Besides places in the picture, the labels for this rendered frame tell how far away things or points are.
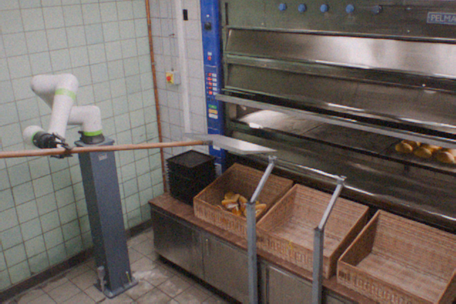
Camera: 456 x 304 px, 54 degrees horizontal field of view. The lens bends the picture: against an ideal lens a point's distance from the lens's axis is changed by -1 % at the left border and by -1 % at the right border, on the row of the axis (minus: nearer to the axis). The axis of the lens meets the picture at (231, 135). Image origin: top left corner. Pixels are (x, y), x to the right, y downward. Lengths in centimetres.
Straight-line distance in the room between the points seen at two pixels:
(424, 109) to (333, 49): 64
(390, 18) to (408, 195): 102
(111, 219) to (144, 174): 91
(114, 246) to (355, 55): 217
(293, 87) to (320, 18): 49
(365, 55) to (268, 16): 74
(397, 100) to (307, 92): 60
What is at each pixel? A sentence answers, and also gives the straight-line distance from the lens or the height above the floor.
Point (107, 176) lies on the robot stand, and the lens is 328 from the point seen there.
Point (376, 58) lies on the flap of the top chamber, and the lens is 269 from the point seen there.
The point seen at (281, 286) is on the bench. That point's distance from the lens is 296.
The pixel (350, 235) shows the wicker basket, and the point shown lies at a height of 76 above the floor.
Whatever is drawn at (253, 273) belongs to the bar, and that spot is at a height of 45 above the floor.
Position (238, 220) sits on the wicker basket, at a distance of 305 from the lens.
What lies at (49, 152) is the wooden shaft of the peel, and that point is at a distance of 223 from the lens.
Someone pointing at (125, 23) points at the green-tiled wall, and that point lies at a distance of 387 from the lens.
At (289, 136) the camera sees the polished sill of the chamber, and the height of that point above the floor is 118.
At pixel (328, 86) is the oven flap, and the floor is 157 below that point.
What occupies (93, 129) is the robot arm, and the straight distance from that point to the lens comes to 317.
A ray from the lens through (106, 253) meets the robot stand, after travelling 352.
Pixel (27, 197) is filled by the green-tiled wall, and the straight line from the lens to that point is 370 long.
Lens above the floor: 224
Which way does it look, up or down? 20 degrees down
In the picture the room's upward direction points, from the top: 2 degrees counter-clockwise
